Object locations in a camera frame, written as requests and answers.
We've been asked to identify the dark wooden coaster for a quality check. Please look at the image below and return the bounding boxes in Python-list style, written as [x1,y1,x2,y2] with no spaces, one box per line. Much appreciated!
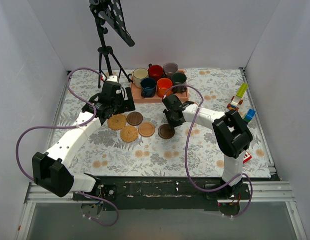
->
[126,111,143,126]
[158,124,175,140]

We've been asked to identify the woven cork coaster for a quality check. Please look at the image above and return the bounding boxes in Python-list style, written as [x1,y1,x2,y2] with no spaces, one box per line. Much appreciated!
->
[120,125,139,143]
[107,114,127,131]

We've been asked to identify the dark blue mug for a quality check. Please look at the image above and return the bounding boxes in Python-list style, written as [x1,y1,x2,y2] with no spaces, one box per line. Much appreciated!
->
[140,77,157,98]

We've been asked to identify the light wooden coaster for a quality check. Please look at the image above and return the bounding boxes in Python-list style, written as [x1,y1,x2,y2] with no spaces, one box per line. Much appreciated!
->
[138,122,155,137]

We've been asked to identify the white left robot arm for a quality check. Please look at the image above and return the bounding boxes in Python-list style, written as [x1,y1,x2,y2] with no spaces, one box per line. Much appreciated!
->
[32,75,135,200]

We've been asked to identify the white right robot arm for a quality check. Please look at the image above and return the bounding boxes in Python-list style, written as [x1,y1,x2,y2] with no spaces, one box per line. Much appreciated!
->
[162,94,253,199]

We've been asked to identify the pink serving tray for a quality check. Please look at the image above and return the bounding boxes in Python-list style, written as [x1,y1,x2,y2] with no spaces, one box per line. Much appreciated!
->
[128,69,190,104]

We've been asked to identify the orange mug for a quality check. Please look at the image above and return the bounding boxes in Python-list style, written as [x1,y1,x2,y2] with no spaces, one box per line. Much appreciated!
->
[157,77,173,98]

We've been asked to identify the cream enamel mug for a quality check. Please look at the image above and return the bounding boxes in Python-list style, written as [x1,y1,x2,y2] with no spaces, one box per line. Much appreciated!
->
[128,68,149,88]

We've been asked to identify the dark green mug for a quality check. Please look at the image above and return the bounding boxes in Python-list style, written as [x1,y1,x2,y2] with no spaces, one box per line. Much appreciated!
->
[171,72,187,94]

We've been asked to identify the floral table mat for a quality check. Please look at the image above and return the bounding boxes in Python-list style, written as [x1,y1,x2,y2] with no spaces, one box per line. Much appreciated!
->
[58,69,271,178]

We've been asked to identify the red mug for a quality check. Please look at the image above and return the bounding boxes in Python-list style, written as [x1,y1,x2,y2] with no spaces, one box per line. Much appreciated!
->
[148,63,164,81]

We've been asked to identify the grey lilac mug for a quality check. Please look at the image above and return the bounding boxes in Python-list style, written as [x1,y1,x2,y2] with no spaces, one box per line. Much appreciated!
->
[163,62,179,79]

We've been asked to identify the toy brick car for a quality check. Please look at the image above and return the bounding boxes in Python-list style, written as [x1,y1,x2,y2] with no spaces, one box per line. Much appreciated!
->
[227,83,248,111]

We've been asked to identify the blue green toy bricks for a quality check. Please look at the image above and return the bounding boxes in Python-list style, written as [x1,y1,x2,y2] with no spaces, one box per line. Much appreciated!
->
[243,108,256,124]

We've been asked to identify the red toy brick window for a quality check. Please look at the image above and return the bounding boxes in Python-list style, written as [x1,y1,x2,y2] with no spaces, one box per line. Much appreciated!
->
[243,151,252,164]

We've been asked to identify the black music stand tripod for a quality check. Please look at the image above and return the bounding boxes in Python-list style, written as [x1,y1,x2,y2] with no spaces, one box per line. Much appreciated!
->
[89,0,135,83]

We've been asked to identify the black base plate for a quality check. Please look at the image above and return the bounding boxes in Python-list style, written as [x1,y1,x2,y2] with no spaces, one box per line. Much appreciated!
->
[39,174,280,212]

